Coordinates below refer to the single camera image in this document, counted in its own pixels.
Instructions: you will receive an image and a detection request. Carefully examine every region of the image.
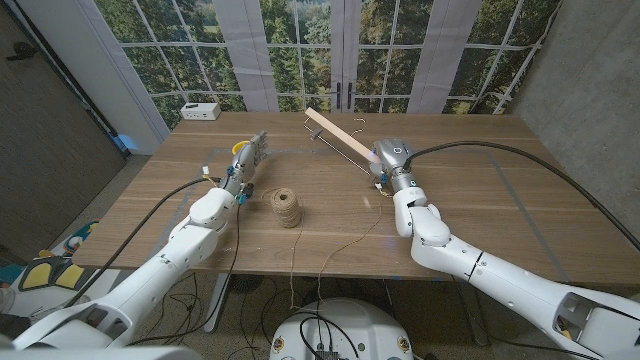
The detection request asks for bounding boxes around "printed window backdrop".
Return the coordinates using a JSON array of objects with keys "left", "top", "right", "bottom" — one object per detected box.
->
[{"left": 92, "top": 0, "right": 564, "bottom": 131}]

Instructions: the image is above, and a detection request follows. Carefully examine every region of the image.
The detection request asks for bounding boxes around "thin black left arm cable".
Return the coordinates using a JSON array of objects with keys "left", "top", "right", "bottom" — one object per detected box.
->
[{"left": 127, "top": 199, "right": 242, "bottom": 347}]

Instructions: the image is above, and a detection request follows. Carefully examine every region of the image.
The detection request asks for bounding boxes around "white power strip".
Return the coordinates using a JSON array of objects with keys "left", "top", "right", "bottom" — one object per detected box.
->
[{"left": 180, "top": 102, "right": 222, "bottom": 122}]

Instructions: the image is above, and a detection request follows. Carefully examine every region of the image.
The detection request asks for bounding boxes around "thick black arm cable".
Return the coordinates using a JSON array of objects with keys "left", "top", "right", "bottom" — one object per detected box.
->
[
  {"left": 62, "top": 175, "right": 222, "bottom": 309},
  {"left": 402, "top": 140, "right": 640, "bottom": 251}
]

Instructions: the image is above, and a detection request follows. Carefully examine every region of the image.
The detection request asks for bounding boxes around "blue object by wall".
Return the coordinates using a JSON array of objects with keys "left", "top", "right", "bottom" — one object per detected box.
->
[{"left": 112, "top": 133, "right": 139, "bottom": 154}]

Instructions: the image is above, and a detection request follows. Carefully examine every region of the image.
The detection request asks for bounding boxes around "white table leg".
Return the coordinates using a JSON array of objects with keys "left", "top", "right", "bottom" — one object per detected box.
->
[{"left": 203, "top": 272, "right": 232, "bottom": 334}]

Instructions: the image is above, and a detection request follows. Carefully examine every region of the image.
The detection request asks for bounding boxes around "wooden stick with metal wire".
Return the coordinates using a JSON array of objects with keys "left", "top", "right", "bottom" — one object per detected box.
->
[{"left": 302, "top": 106, "right": 382, "bottom": 176}]

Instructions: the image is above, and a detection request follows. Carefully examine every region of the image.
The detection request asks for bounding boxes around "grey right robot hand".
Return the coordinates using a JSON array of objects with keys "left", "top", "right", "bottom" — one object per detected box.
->
[{"left": 368, "top": 138, "right": 419, "bottom": 194}]

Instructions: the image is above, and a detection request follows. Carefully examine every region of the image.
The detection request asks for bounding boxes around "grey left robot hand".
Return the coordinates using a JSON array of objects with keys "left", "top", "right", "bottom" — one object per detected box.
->
[{"left": 225, "top": 129, "right": 270, "bottom": 197}]

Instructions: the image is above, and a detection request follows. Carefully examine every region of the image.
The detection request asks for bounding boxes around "grey table leg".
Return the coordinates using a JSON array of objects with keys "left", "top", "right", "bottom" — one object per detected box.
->
[{"left": 457, "top": 280, "right": 490, "bottom": 347}]

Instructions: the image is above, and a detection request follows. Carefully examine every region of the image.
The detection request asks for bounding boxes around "jute twine spool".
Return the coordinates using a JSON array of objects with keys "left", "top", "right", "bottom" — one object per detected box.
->
[{"left": 270, "top": 187, "right": 304, "bottom": 230}]

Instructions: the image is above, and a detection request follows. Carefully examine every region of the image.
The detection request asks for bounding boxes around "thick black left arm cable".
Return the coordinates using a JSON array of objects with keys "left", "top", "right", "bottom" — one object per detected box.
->
[{"left": 62, "top": 175, "right": 222, "bottom": 309}]

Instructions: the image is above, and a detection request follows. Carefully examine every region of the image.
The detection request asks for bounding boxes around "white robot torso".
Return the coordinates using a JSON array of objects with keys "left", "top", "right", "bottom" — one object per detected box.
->
[{"left": 269, "top": 297, "right": 415, "bottom": 360}]

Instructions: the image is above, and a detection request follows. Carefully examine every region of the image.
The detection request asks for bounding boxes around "black door handle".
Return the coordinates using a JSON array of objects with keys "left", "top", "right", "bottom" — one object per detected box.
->
[{"left": 5, "top": 41, "right": 39, "bottom": 62}]

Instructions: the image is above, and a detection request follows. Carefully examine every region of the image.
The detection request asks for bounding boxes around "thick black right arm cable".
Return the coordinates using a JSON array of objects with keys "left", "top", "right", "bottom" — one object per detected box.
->
[{"left": 402, "top": 140, "right": 640, "bottom": 251}]

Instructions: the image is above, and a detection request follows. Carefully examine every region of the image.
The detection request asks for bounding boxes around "thin jute thread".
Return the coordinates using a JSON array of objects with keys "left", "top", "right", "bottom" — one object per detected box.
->
[
  {"left": 259, "top": 187, "right": 305, "bottom": 310},
  {"left": 315, "top": 202, "right": 384, "bottom": 304}
]

